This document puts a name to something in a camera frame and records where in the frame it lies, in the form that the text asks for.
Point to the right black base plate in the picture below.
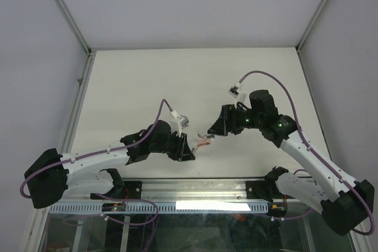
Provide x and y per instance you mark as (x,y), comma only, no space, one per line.
(257,188)

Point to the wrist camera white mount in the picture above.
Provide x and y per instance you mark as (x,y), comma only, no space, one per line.
(178,122)
(236,92)

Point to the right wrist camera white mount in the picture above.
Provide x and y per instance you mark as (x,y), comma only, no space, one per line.
(236,92)

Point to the right aluminium frame post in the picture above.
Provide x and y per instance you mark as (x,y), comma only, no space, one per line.
(311,25)

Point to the left aluminium frame post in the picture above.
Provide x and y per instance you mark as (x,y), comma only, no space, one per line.
(64,10)

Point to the pink white mini stapler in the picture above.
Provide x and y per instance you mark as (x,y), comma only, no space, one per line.
(201,140)

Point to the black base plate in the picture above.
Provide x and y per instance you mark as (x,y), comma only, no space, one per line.
(257,188)
(130,190)

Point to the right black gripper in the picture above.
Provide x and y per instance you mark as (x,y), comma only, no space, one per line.
(226,121)

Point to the aluminium front rail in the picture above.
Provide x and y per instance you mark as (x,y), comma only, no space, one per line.
(192,188)

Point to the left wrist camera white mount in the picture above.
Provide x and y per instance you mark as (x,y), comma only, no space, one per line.
(178,122)

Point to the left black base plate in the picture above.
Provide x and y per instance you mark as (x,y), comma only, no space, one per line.
(130,190)

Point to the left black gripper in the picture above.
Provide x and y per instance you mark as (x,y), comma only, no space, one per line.
(184,153)

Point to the aluminium frame post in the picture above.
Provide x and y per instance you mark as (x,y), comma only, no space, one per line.
(64,10)
(311,25)

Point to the white slotted cable duct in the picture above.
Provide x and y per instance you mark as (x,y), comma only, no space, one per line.
(177,207)

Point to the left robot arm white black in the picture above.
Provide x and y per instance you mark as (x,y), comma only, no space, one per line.
(54,177)

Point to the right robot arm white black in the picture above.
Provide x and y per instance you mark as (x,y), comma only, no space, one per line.
(341,200)

